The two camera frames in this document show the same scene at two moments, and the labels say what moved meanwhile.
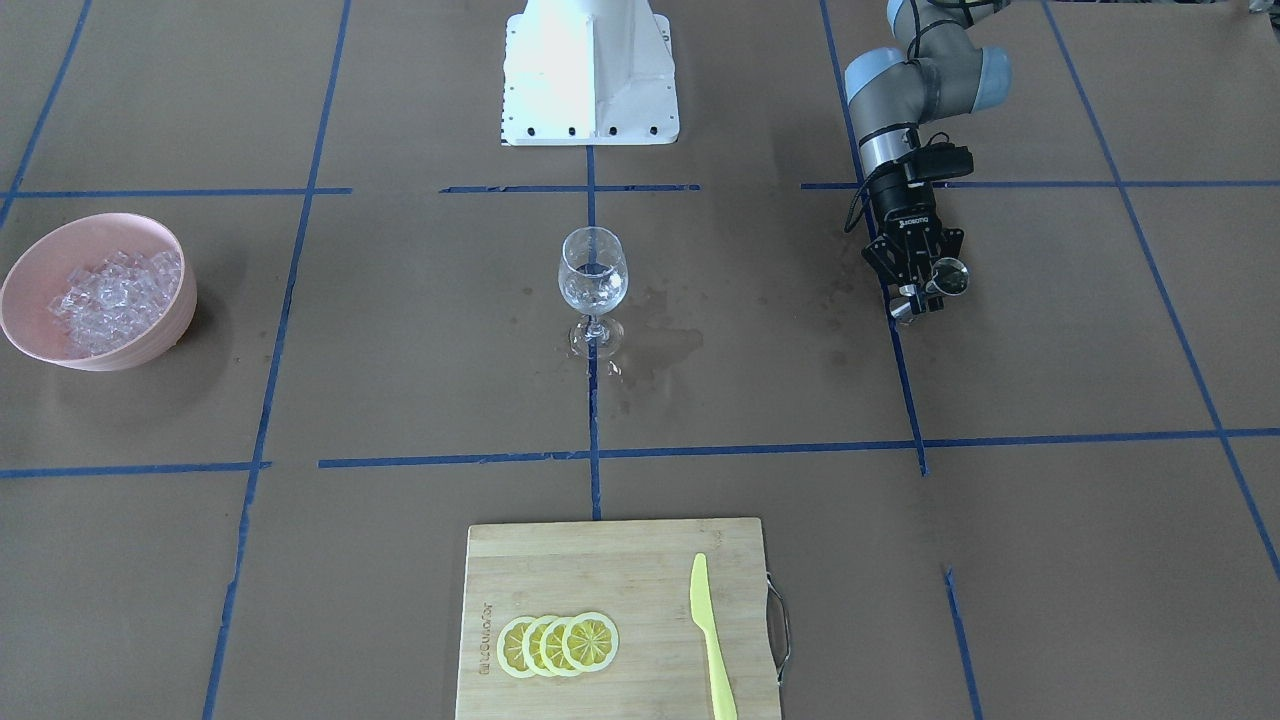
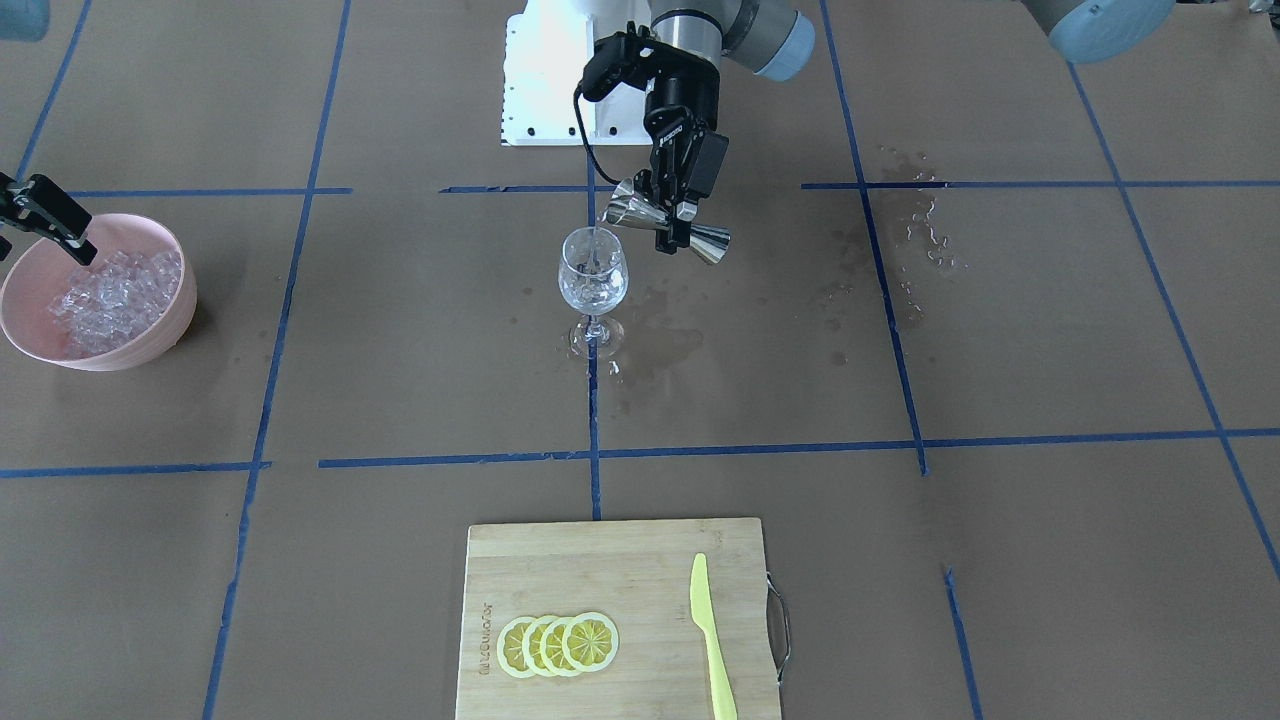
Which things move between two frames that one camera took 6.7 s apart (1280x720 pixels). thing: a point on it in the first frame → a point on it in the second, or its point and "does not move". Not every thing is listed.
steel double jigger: x=950 y=277 → x=707 y=243
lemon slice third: x=551 y=645 does not move
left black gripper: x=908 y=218 → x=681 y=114
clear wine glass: x=593 y=272 does not move
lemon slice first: x=509 y=647 does not move
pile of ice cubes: x=114 y=300 does not move
